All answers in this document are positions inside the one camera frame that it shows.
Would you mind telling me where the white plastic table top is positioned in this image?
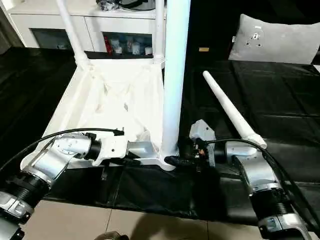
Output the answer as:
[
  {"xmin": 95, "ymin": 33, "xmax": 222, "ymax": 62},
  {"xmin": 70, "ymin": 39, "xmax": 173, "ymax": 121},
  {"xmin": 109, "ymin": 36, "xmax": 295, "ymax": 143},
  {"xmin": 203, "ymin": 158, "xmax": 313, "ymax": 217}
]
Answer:
[{"xmin": 20, "ymin": 57, "xmax": 187, "ymax": 172}]

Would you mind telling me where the black cabinet with gold label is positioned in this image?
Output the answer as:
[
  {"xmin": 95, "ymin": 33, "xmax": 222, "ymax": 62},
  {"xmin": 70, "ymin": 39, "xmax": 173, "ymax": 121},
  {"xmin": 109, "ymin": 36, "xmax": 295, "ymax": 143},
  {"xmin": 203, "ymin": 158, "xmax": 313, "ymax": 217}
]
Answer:
[{"xmin": 165, "ymin": 0, "xmax": 320, "ymax": 63}]

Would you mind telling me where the grey cushion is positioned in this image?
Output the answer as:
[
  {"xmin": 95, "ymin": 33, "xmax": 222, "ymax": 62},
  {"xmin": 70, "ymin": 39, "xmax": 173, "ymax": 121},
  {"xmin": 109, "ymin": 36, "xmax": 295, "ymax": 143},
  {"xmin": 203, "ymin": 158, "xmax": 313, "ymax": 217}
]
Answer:
[{"xmin": 228, "ymin": 13, "xmax": 320, "ymax": 65}]

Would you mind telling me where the dark round appliance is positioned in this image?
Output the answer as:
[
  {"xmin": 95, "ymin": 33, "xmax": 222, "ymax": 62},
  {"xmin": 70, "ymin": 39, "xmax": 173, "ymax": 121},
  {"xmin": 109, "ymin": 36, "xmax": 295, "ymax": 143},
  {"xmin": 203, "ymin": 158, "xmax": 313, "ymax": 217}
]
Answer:
[{"xmin": 97, "ymin": 0, "xmax": 157, "ymax": 12}]

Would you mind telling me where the white glass-door cabinet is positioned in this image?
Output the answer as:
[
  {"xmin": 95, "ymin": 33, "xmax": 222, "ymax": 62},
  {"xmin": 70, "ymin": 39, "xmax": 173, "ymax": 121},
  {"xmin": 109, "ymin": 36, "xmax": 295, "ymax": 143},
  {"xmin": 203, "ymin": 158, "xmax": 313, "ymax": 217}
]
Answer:
[{"xmin": 5, "ymin": 0, "xmax": 166, "ymax": 57}]

